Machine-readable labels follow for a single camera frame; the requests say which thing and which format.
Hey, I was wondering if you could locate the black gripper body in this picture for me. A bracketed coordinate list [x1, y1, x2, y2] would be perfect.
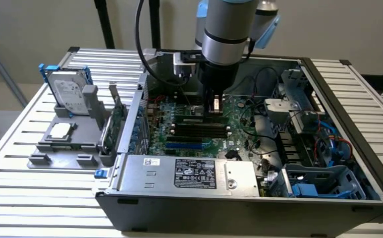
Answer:
[198, 61, 241, 96]

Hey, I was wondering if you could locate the green RAM stick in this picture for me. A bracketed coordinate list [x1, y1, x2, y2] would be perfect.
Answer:
[175, 114, 230, 125]

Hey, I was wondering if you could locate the black RAM slot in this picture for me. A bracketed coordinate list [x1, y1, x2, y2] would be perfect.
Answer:
[173, 126, 230, 135]
[171, 130, 230, 139]
[174, 122, 230, 130]

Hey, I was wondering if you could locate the blue expansion slot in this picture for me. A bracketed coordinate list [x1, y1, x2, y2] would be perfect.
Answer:
[166, 142, 205, 150]

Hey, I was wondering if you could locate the green motherboard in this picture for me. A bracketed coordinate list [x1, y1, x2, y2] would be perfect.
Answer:
[145, 94, 281, 163]

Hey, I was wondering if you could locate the metal drive cage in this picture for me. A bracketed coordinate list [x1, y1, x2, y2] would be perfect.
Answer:
[263, 68, 329, 133]

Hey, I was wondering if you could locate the silver power supply unit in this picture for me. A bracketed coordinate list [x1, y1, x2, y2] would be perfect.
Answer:
[115, 154, 262, 198]

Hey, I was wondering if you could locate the green graphics card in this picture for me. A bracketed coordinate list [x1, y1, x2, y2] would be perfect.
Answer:
[98, 81, 129, 155]

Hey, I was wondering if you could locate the silver hard disk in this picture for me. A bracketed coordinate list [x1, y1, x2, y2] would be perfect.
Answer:
[49, 72, 91, 116]

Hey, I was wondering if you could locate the blue disk bay cage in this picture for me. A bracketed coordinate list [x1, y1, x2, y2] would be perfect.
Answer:
[281, 163, 369, 199]

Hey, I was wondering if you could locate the black open PC case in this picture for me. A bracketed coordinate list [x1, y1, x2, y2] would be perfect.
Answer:
[93, 48, 383, 233]

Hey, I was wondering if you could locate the silver CPU chip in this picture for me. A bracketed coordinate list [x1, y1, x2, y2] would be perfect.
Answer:
[50, 122, 73, 138]

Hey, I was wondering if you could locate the grey parts rack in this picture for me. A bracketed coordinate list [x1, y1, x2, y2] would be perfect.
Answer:
[27, 85, 129, 172]

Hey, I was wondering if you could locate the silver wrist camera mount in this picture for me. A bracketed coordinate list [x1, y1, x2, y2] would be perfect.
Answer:
[173, 51, 206, 75]

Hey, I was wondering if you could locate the black looped wire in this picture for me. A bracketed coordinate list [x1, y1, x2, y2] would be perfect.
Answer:
[253, 66, 281, 98]

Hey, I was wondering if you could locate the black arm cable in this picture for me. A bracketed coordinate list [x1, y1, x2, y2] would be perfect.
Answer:
[135, 0, 190, 88]

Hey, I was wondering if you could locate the black stand post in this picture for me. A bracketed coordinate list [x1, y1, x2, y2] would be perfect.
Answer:
[94, 0, 117, 50]
[150, 0, 163, 50]

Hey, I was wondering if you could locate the blue disk bracket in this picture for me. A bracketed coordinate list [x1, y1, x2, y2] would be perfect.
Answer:
[38, 63, 95, 115]

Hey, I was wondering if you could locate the red wire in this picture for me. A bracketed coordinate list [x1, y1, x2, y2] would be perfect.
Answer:
[313, 138, 354, 162]

